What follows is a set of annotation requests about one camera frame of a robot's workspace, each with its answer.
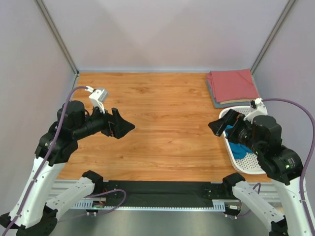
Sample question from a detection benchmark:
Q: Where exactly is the grey slotted cable duct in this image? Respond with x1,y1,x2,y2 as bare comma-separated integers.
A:
71,199,242,211

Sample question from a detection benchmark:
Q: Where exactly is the white perforated basket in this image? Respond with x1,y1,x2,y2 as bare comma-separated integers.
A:
219,106,265,175

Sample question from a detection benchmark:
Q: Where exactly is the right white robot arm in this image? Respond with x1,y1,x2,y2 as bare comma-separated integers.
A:
208,109,315,236

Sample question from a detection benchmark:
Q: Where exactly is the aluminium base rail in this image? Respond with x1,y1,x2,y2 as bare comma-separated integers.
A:
48,180,281,207

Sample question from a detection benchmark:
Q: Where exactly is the blue t shirt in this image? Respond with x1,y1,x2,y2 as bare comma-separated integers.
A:
225,124,253,160

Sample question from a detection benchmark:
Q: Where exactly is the left aluminium frame post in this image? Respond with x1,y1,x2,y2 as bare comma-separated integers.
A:
34,0,79,76

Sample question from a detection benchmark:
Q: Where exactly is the right aluminium frame post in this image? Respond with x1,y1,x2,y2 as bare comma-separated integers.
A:
251,0,298,74

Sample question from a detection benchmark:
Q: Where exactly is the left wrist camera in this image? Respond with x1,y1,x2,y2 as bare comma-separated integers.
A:
85,86,109,114

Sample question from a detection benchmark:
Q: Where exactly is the aluminium frame post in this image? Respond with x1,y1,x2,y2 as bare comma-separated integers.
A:
251,0,298,74
34,0,79,76

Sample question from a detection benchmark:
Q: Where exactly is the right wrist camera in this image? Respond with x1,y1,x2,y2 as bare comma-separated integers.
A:
244,98,268,123

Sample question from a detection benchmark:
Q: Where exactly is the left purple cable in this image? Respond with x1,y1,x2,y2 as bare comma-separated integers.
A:
0,86,95,236

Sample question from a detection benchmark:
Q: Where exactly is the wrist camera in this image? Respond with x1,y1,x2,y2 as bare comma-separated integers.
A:
85,86,109,114
244,98,268,123

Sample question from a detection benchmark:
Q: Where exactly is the folded red t shirt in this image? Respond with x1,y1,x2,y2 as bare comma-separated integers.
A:
206,69,259,103

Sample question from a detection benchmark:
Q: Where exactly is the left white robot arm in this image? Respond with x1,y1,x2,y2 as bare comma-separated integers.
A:
0,101,135,236

